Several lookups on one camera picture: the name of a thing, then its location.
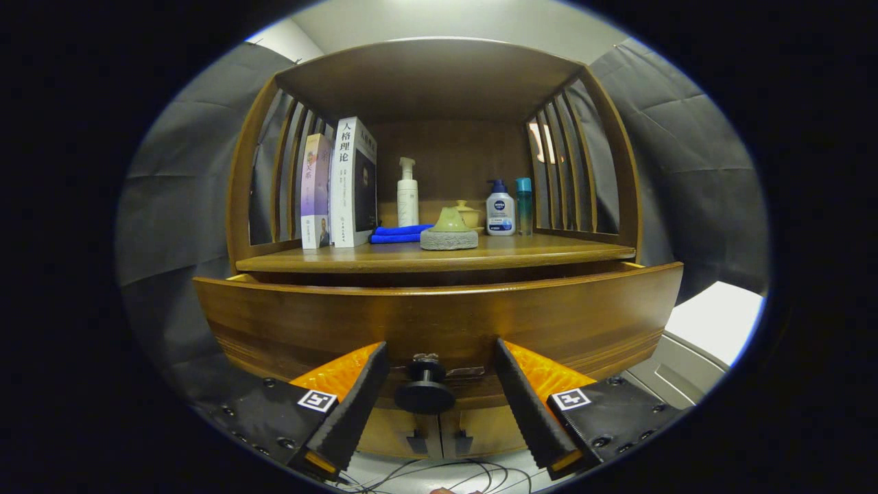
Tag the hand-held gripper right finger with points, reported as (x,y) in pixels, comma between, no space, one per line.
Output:
(525,405)

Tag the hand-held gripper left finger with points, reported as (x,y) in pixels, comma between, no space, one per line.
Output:
(357,405)

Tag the wooden drawer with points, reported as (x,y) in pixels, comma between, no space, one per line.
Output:
(439,315)

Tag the green ornament with grey base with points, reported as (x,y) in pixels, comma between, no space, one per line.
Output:
(449,237)

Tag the wooden cabinet door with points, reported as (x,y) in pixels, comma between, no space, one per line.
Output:
(384,432)
(490,429)

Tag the wooden countertop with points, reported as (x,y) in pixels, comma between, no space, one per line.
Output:
(521,250)

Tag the wooden cabinet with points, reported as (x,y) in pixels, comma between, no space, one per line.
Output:
(446,82)

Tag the blue cloth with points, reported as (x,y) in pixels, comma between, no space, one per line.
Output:
(394,234)

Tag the white bottle with blue pump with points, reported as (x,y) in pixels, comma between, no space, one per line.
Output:
(500,216)

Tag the yellow lidded teacup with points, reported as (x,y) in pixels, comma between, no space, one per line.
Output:
(472,216)

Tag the teal spray bottle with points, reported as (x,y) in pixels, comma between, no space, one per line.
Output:
(524,206)

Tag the white portrait book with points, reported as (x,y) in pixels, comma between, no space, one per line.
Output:
(344,192)

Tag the purple book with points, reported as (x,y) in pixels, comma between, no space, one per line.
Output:
(315,192)

